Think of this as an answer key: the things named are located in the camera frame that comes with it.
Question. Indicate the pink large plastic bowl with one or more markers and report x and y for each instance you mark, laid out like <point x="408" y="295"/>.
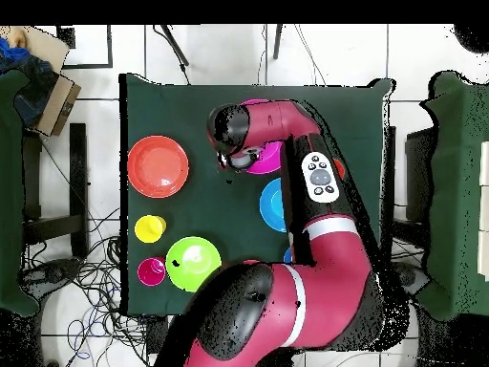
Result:
<point x="269" y="160"/>

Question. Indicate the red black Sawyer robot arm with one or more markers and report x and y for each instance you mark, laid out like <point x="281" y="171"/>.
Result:
<point x="324" y="286"/>

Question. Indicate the light blue medium bowl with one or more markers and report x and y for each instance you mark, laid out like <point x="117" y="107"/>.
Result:
<point x="273" y="206"/>

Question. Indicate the dark blue small bowl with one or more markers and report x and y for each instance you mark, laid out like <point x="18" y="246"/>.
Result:
<point x="287" y="255"/>

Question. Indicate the orange shallow plastic bowl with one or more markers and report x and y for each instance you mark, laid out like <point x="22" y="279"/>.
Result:
<point x="157" y="166"/>

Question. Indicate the lemon yellow plastic cup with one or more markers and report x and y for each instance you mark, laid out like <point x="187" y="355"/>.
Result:
<point x="150" y="228"/>

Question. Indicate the dark green tablecloth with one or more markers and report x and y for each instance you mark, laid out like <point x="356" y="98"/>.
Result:
<point x="198" y="114"/>

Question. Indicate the orange plastic cup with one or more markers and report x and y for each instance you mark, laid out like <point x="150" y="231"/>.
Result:
<point x="340" y="168"/>

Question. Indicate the crimson plastic cup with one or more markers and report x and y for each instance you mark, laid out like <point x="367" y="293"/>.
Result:
<point x="151" y="271"/>

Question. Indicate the black tripod leg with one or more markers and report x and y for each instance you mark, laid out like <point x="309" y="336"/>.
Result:
<point x="277" y="42"/>
<point x="175" y="45"/>

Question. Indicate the green cloth covered table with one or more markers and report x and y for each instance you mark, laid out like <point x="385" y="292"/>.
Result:
<point x="9" y="191"/>
<point x="447" y="191"/>

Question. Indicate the brown cardboard box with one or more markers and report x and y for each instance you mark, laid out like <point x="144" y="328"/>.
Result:
<point x="57" y="107"/>

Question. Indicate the white boxes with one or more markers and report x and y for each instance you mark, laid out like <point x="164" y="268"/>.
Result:
<point x="485" y="210"/>

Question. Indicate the tan cardboard sheet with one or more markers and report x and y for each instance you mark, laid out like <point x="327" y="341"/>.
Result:
<point x="46" y="46"/>

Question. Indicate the black chair frame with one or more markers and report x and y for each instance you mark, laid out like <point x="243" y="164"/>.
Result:
<point x="418" y="172"/>
<point x="78" y="172"/>

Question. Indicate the black pedestal foot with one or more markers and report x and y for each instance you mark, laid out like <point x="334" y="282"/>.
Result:
<point x="414" y="277"/>
<point x="49" y="271"/>

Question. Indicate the black square floor frame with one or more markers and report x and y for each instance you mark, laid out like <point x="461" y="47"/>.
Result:
<point x="109" y="46"/>

